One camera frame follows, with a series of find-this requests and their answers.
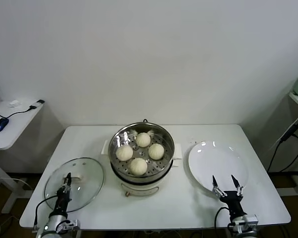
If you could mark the small white crumpled object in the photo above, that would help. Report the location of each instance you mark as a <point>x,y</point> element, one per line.
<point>14,103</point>

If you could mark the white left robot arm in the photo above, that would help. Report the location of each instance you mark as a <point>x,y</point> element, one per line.
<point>53,224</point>

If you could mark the round glass pot lid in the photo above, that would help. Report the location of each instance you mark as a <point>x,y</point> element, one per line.
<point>89,171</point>

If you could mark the white round plate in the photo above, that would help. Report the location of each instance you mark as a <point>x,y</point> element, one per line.
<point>213,163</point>

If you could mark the white steamed baozi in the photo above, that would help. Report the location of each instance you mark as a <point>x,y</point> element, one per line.
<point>124,153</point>
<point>143,139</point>
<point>156,151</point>
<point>138,166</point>

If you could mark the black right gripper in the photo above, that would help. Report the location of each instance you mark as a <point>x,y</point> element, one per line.
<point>233,200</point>

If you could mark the white side desk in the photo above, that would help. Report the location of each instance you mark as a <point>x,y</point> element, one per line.
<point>15,129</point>

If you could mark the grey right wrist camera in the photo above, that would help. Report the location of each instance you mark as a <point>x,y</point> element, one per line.
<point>250,220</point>

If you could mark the perforated steel steamer basket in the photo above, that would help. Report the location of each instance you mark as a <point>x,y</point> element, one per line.
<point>113,148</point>

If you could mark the stainless steel steamer pot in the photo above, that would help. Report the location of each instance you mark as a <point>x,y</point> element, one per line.
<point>139,189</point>

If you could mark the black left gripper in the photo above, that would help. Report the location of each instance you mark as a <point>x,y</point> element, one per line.
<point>62,205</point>

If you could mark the blue computer mouse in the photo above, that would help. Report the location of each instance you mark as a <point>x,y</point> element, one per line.
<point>0,124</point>

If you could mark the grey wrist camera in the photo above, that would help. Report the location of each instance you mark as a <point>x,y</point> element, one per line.
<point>70,223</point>
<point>250,220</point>

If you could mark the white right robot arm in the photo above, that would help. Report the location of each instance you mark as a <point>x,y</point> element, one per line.
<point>238,220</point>

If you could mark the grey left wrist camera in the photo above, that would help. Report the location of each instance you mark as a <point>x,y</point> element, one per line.
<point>70,223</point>

